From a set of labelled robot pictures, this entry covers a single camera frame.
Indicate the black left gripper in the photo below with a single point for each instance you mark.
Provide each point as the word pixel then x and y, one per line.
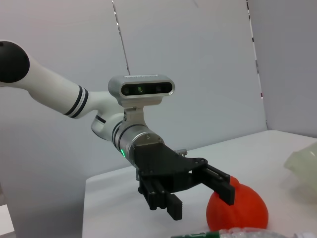
pixel 158 161

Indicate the red-orange orange fruit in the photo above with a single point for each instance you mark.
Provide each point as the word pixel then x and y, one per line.
pixel 247 208

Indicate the clear green-label water bottle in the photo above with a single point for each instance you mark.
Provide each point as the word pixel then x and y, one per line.
pixel 247 232

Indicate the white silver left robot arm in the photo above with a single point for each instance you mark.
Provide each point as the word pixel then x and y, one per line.
pixel 49 84

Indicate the translucent wavy glass fruit plate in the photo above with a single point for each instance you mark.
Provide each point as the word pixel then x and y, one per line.
pixel 307 161

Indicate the silver left wrist depth camera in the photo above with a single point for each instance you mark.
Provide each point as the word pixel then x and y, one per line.
pixel 141 89

